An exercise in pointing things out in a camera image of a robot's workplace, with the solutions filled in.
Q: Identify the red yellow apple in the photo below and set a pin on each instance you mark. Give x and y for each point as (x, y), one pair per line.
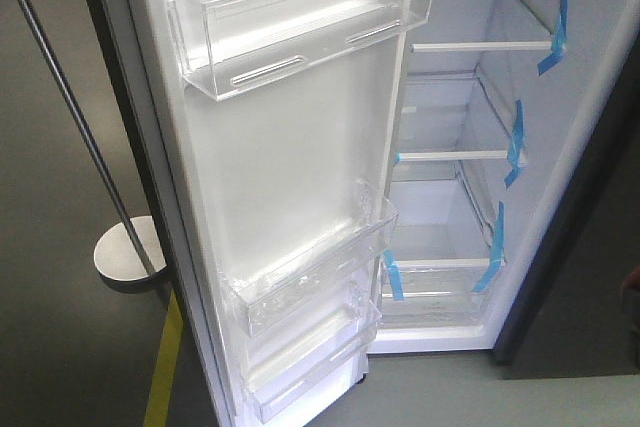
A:
(630, 293)

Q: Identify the fridge door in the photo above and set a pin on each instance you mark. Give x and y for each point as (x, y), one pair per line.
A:
(244, 181)

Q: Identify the white open fridge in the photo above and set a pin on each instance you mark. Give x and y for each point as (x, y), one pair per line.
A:
(501, 99)

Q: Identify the clear middle door bin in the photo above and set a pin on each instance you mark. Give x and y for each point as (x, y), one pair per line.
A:
(363, 232)

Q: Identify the clear door bin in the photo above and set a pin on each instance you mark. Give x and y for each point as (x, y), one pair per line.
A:
(307, 345)
(227, 47)
(363, 232)

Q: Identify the clear crisper drawer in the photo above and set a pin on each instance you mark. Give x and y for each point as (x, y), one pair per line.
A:
(436, 293)

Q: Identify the clear lower door bin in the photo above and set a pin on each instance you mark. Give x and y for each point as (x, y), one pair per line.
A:
(307, 345)

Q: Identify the clear upper door bin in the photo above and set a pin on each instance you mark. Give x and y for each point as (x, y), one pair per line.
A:
(227, 47)

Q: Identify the floor lamp stand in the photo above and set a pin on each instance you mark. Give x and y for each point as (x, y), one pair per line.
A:
(128, 256)

